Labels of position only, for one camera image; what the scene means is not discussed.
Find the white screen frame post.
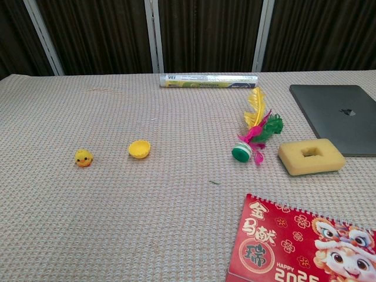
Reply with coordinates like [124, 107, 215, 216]
[251, 0, 276, 72]
[23, 0, 65, 76]
[145, 0, 165, 74]

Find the yellow sponge with square hole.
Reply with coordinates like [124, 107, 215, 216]
[278, 138, 347, 177]

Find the grey laptop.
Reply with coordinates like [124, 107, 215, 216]
[289, 84, 376, 158]

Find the red spiral desk calendar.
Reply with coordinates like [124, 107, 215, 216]
[225, 193, 376, 282]

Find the feather shuttlecock with green base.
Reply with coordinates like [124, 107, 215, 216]
[231, 86, 285, 166]

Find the yellow eggshell cup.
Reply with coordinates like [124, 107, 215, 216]
[128, 140, 152, 160]

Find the yellow toy chick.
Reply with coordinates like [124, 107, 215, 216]
[75, 149, 94, 169]

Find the clear shuttlecock tube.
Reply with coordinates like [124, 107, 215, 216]
[159, 73, 259, 89]

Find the beige woven tablecloth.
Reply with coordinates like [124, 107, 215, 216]
[0, 69, 376, 282]

